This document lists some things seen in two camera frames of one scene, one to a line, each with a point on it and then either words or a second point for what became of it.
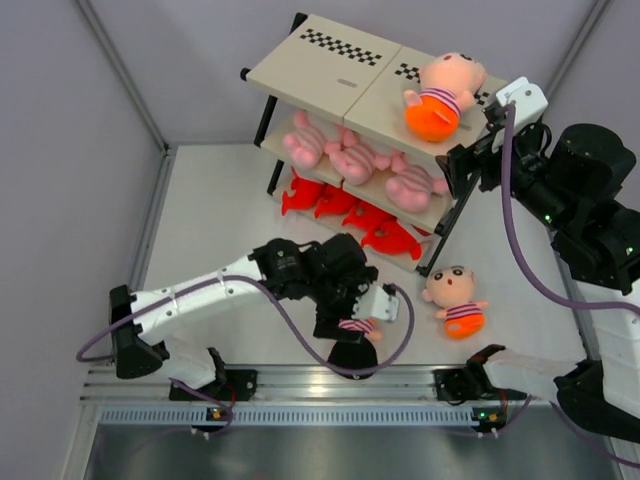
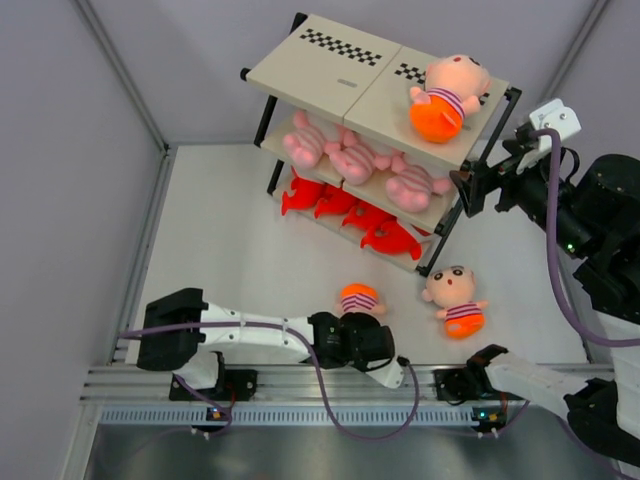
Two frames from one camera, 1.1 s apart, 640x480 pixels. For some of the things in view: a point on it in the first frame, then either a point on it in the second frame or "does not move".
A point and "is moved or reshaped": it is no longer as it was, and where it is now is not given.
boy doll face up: [450, 85] does not move
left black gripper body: [335, 300] -> [361, 366]
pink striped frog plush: [306, 144] does not move
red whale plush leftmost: [307, 193] does not move
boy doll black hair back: [354, 353] is moved or reshaped
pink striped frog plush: [353, 162] does not move
